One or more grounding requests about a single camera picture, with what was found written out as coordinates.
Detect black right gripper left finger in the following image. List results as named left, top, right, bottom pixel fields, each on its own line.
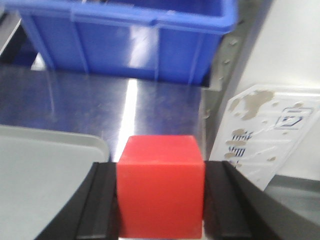
left=36, top=162, right=118, bottom=240

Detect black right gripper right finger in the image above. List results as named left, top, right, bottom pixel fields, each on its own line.
left=203, top=161, right=320, bottom=240

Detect red cube block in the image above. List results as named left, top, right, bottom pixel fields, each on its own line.
left=116, top=135, right=205, bottom=239

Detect grey metal tray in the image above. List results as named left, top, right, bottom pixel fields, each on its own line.
left=0, top=125, right=110, bottom=240

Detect white worn label sign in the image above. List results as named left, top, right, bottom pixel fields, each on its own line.
left=209, top=84, right=320, bottom=190

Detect blue plastic bin right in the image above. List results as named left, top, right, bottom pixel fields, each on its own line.
left=0, top=0, right=239, bottom=85

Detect metal shelf upright post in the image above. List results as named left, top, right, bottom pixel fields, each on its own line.
left=207, top=14, right=253, bottom=91

